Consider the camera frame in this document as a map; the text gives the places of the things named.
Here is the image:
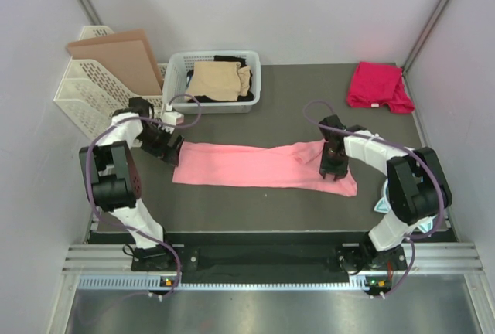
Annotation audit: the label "brown cardboard folder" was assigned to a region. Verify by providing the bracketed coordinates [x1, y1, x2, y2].
[67, 29, 163, 96]

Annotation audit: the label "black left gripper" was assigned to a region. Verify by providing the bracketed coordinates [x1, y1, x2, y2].
[136, 121, 185, 167]

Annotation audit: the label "pink t shirt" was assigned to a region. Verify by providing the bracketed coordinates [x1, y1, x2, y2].
[172, 140, 357, 197]

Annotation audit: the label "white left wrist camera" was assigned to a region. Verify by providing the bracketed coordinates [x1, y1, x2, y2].
[160, 104, 184, 134]

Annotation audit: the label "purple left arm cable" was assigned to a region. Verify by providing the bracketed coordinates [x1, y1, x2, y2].
[84, 94, 202, 299]

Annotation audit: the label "beige folded garment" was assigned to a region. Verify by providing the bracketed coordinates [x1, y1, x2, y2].
[183, 61, 252, 103]

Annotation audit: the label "black garment in basket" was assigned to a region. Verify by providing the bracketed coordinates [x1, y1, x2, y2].
[185, 54, 255, 104]

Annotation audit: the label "white perforated file organizer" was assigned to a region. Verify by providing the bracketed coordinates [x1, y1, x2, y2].
[53, 26, 166, 139]

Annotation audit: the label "slotted cable duct rail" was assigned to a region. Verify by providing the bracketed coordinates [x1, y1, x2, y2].
[77, 274, 391, 291]

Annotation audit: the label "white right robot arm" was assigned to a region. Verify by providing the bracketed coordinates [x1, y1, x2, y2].
[318, 114, 452, 269]

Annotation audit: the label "teal cat ear headphones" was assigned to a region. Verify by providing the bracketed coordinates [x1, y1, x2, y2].
[374, 179, 435, 234]

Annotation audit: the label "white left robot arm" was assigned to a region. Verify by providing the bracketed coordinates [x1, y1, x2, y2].
[79, 97, 184, 271]

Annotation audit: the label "red t shirt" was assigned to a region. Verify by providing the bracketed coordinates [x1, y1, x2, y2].
[346, 62, 415, 114]

